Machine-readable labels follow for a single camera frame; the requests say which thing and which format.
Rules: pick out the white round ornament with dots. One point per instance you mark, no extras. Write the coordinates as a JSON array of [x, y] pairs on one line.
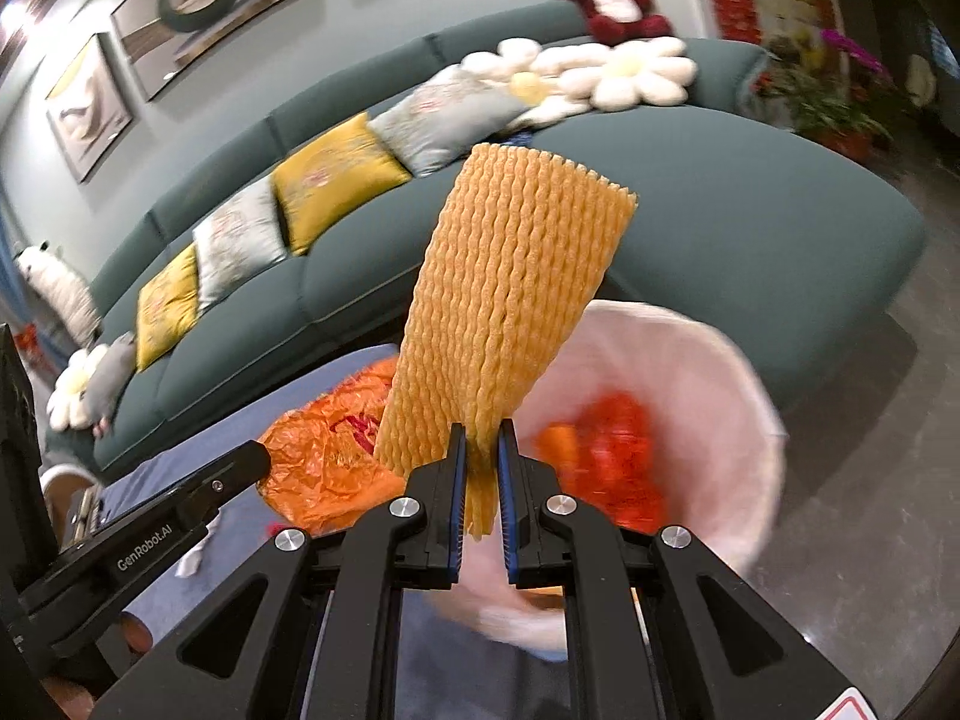
[[921, 79]]

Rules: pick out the purple orchid flowers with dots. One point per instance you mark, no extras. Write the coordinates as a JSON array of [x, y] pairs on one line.
[[855, 52]]

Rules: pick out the orange foam net sleeve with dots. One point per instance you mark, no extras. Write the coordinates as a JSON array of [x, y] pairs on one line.
[[510, 277]]

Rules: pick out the dark green curved sofa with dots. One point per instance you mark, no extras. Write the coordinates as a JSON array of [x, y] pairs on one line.
[[712, 225]]

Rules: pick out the metal framed wooden chair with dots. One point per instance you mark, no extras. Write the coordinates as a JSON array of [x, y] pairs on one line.
[[84, 514]]

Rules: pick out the white trash bin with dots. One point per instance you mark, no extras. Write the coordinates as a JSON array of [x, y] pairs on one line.
[[705, 390]]

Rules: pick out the grey embroidered pillow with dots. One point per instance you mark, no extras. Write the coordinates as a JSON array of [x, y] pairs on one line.
[[240, 240], [442, 116]]

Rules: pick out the blue curtain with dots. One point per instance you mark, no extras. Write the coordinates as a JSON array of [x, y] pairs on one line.
[[9, 255]]

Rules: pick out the white crumpled tissue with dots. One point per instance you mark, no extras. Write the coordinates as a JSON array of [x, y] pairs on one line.
[[196, 549]]

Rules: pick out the orange printed plastic bag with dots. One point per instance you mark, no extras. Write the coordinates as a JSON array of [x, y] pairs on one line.
[[322, 465]]

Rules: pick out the framed wall picture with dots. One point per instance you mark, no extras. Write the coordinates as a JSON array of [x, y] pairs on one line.
[[217, 7], [90, 109]]

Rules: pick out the person's left hand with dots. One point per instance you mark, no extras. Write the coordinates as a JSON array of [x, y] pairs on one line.
[[136, 631]]

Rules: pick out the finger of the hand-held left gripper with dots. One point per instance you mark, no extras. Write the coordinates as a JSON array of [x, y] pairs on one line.
[[225, 481]]

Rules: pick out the grey mouse plush toy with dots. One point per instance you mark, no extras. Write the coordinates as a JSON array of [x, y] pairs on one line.
[[105, 382]]

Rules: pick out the white striped plush toy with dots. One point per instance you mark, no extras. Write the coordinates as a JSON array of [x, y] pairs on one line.
[[60, 292]]

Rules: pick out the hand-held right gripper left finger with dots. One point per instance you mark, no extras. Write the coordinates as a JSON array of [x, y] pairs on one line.
[[458, 517]]

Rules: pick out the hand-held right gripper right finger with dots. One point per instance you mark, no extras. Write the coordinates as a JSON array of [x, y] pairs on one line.
[[510, 517]]

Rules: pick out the blue patterned cloth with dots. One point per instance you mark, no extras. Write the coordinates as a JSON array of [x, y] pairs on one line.
[[517, 141]]

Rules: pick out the yellow embroidered pillow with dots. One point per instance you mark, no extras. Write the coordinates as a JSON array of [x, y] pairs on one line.
[[337, 176], [169, 307]]

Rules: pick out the potted green plant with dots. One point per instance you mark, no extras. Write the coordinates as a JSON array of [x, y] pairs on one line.
[[817, 101]]

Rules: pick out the white flower cushion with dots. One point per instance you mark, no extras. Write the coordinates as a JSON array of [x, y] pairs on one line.
[[637, 75], [510, 64], [64, 394]]

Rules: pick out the red hanging ornament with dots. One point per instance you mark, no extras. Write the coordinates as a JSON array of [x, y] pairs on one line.
[[28, 339]]

